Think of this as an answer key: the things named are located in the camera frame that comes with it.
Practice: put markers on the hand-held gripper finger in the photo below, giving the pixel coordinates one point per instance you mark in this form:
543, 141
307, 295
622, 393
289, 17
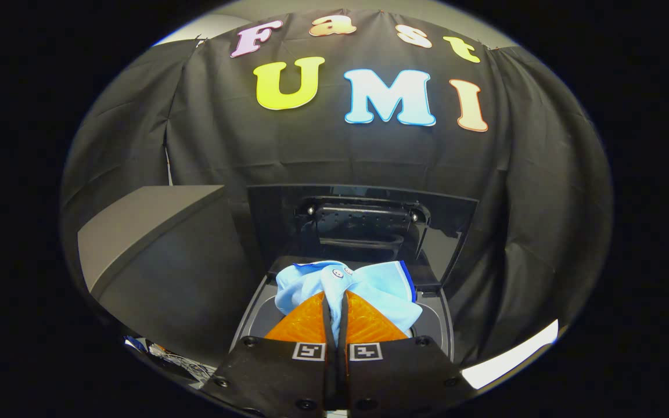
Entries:
328, 377
341, 377

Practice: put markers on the light blue polo shirt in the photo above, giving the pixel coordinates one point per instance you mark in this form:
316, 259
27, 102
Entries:
381, 287

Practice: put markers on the dark grey washing machine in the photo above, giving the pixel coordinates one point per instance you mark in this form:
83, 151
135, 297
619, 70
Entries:
433, 316

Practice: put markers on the grey cabinet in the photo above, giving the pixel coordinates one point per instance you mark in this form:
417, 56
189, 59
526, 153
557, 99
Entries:
160, 273

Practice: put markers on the black backdrop cloth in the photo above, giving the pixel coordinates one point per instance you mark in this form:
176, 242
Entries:
520, 203

